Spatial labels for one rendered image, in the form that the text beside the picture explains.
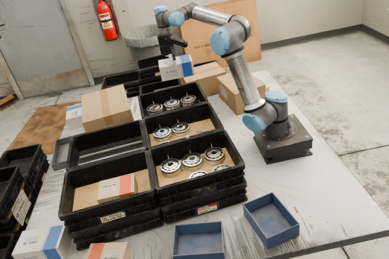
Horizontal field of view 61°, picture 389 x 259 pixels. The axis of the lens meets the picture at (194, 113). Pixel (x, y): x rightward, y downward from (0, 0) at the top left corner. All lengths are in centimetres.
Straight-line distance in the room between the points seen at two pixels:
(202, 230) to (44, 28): 376
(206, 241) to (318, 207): 51
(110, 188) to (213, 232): 49
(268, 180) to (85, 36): 354
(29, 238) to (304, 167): 132
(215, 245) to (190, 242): 11
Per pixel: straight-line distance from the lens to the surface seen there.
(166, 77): 199
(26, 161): 302
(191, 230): 151
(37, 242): 166
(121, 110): 211
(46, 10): 468
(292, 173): 175
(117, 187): 154
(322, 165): 181
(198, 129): 188
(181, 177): 159
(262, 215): 155
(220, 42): 152
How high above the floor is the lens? 189
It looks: 31 degrees down
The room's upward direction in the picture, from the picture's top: 10 degrees counter-clockwise
